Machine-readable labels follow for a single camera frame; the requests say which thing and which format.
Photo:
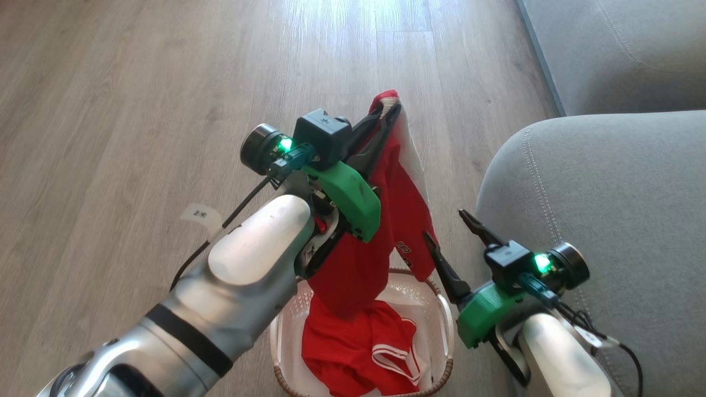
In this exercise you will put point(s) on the grey sofa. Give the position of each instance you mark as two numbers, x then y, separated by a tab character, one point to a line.
618	193

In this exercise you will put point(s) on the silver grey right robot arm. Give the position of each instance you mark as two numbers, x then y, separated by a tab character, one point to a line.
557	358

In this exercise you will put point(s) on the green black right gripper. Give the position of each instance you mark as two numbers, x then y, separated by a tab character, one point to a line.
485	314

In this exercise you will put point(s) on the red white sports jersey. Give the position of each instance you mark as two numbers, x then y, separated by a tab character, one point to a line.
408	209

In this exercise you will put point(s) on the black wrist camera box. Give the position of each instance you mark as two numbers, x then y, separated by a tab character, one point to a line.
322	135
507	264

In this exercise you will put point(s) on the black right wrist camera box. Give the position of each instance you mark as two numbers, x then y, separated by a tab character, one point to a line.
507	264

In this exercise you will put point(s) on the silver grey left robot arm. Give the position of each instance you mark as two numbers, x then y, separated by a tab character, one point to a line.
248	264

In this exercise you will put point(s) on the white plastic basket brown rim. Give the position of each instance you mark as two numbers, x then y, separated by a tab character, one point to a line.
437	314

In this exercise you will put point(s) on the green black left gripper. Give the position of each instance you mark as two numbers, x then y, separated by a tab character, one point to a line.
353	198

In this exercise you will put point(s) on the white paper floor label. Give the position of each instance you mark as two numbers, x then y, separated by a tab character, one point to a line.
199	214

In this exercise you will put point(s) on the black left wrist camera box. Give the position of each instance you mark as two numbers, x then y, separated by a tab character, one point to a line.
322	135

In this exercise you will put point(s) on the red shorts with white stripes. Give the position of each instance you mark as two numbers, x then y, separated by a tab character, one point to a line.
342	353

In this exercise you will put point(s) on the grey flat sofa section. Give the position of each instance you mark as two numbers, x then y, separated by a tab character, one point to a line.
623	49

